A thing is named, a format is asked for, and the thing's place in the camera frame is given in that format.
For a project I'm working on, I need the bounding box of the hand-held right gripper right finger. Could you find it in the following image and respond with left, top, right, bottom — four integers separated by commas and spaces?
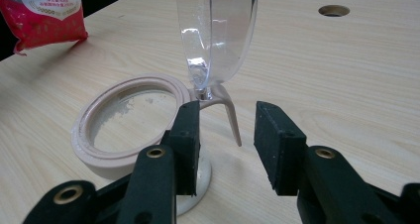
253, 100, 308, 197

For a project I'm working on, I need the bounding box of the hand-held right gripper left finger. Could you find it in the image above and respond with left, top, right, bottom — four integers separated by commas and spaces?
160, 100, 202, 196

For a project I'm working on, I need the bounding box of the clear jar with beige lid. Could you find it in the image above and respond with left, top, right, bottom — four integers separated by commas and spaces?
69, 0, 260, 217

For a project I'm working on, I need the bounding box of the red and white plastic bag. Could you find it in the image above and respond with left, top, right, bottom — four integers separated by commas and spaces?
0, 0, 89, 56

